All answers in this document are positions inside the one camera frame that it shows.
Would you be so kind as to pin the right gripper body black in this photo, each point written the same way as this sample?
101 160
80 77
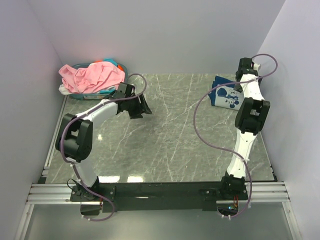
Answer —
237 86

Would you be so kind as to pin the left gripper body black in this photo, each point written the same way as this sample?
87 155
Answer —
134 107

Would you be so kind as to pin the dark blue t shirt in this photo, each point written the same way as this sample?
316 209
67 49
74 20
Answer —
225 96

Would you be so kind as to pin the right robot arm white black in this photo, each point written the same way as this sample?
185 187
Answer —
249 121

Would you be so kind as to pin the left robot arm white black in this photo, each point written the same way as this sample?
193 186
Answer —
75 137

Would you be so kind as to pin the teal laundry basket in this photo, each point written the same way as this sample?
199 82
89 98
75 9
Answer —
94 96

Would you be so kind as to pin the orange garment in basket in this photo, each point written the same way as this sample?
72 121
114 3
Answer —
110 60

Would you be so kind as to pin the pink t shirt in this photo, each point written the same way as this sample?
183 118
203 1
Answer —
93 79

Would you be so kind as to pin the white garment in basket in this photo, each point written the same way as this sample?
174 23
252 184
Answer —
64 91

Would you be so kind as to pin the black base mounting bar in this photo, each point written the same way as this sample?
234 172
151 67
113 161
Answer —
149 205

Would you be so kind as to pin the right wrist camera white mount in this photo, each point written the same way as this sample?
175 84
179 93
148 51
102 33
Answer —
256 66

